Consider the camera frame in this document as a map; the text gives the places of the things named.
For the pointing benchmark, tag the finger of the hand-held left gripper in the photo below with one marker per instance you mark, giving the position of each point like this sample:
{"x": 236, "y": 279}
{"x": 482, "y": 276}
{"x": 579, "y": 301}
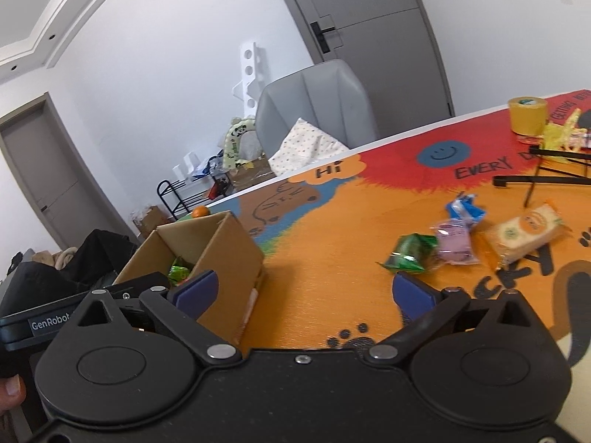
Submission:
{"x": 134, "y": 285}

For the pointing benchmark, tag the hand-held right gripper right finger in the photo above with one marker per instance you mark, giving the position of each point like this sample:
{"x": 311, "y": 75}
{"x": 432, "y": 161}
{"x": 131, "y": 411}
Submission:
{"x": 413, "y": 300}

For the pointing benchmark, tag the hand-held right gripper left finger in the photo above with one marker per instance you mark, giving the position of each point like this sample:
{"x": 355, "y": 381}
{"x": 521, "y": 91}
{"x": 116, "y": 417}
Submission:
{"x": 198, "y": 293}

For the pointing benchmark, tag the bright green snack packet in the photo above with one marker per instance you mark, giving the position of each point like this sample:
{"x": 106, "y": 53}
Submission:
{"x": 180, "y": 271}

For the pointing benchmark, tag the brown cardboard box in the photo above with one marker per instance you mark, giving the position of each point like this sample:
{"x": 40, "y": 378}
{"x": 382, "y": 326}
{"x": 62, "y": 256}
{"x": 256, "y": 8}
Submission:
{"x": 226, "y": 254}

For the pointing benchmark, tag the person's left hand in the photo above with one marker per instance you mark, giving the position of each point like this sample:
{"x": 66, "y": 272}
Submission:
{"x": 11, "y": 392}

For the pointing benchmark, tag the black cloth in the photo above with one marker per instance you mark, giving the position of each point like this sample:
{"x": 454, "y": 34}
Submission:
{"x": 108, "y": 254}

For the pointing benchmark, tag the dark green snack packet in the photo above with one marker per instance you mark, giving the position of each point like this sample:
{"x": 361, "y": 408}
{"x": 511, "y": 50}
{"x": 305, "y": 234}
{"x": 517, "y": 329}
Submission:
{"x": 411, "y": 254}

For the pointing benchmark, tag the dark grey bag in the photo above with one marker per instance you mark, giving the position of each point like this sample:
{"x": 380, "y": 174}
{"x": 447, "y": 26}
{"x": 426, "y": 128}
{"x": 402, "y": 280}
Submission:
{"x": 41, "y": 286}

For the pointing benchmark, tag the small cardboard carton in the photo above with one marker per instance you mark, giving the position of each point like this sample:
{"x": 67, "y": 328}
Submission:
{"x": 150, "y": 221}

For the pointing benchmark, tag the pale pink snack packet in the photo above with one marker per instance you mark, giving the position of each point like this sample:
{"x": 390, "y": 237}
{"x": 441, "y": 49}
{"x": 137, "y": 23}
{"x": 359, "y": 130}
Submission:
{"x": 455, "y": 242}

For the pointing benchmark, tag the beige cloth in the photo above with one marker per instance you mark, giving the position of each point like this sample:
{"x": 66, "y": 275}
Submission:
{"x": 51, "y": 258}

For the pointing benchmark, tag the orange fruit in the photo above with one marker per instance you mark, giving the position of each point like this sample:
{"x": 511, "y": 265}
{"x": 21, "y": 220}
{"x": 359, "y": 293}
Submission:
{"x": 201, "y": 212}

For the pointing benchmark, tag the colourful printed table mat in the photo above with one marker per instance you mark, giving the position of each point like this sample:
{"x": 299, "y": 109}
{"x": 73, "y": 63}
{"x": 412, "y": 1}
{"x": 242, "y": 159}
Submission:
{"x": 332, "y": 249}

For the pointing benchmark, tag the black metal shoe rack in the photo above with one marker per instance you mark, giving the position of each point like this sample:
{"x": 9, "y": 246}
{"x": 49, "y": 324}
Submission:
{"x": 182, "y": 196}

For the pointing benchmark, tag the blue and white candy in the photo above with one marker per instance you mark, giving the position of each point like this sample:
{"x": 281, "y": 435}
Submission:
{"x": 466, "y": 212}

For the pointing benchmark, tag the blue plastic bag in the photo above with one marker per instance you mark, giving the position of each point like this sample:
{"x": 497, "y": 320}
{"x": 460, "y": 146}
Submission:
{"x": 207, "y": 168}

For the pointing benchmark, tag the open cardboard carton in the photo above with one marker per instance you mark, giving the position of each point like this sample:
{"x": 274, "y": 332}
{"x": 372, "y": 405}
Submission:
{"x": 249, "y": 175}

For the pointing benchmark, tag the beige cake packet orange circle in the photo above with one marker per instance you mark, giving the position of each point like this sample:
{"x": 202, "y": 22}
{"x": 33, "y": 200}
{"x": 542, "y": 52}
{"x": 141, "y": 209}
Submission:
{"x": 526, "y": 233}

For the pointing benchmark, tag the grey side door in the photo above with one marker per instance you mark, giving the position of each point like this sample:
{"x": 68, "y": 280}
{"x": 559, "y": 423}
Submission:
{"x": 51, "y": 170}

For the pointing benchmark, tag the green panda print pillow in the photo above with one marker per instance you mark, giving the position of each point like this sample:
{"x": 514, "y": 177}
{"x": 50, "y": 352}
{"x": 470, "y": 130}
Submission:
{"x": 235, "y": 145}

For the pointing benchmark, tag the polka dot pillow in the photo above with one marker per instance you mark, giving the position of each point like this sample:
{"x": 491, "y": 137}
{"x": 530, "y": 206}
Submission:
{"x": 307, "y": 147}

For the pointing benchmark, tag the yellow tape roll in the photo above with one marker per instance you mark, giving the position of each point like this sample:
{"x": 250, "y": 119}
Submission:
{"x": 527, "y": 117}

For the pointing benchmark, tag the yellow snack packets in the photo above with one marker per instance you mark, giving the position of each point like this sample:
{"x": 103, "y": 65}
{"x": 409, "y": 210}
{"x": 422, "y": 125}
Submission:
{"x": 561, "y": 136}

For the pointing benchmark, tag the grey chair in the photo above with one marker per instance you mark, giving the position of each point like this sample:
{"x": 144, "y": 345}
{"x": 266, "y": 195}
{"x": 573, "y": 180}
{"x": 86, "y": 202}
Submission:
{"x": 318, "y": 97}

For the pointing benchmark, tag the white perforated rack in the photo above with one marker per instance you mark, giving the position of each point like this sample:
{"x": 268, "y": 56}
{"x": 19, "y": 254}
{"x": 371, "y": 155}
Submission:
{"x": 249, "y": 74}

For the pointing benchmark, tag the pink wrapped candies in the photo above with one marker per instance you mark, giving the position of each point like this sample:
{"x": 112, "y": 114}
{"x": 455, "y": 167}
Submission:
{"x": 584, "y": 140}

